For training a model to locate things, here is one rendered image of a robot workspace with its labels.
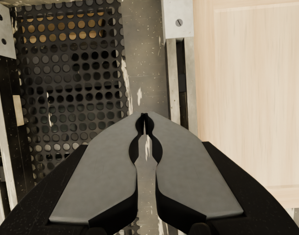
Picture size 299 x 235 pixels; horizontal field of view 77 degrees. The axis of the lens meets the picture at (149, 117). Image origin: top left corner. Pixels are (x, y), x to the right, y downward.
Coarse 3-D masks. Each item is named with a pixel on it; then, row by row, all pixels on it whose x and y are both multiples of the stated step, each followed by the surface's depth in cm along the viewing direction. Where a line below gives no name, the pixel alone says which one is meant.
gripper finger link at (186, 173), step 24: (144, 120) 14; (168, 120) 11; (168, 144) 9; (192, 144) 9; (168, 168) 8; (192, 168) 8; (216, 168) 8; (168, 192) 7; (192, 192) 7; (216, 192) 7; (168, 216) 7; (192, 216) 6; (216, 216) 6
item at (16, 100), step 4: (16, 96) 48; (16, 100) 48; (16, 104) 48; (20, 104) 50; (16, 108) 48; (20, 108) 49; (16, 112) 48; (20, 112) 49; (16, 116) 48; (20, 116) 49; (16, 120) 48; (20, 120) 49; (20, 124) 49
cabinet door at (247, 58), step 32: (224, 0) 44; (256, 0) 44; (288, 0) 44; (224, 32) 45; (256, 32) 45; (288, 32) 45; (224, 64) 46; (256, 64) 46; (288, 64) 45; (224, 96) 47; (256, 96) 47; (288, 96) 46; (224, 128) 48; (256, 128) 47; (288, 128) 47; (256, 160) 48; (288, 160) 48; (288, 192) 49
